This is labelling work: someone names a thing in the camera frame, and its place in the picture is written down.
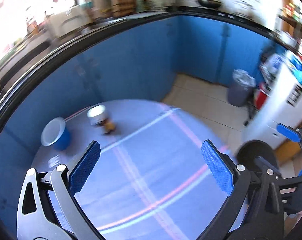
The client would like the blue plastic cup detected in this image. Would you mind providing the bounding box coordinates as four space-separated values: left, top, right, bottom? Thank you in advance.
40 117 71 151

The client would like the brown medicine bottle white cap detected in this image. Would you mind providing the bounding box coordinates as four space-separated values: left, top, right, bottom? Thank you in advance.
87 105 115 134

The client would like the black trash bin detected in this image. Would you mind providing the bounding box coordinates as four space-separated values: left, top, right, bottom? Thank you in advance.
236 140 279 172

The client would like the grey trash bin with bag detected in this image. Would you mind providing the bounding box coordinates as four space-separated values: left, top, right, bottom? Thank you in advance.
227 69 256 107

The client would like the white cylindrical appliance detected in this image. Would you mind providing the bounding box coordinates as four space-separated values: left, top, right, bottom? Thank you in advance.
242 50 302 150

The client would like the blue wet wipes pack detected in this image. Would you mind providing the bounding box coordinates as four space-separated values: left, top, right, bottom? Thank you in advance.
286 54 302 85

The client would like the blue checked tablecloth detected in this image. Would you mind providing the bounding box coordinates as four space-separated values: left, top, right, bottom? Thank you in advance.
32 100 230 239

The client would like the black wok with lid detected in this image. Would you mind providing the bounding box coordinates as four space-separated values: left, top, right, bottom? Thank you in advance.
196 0 222 9

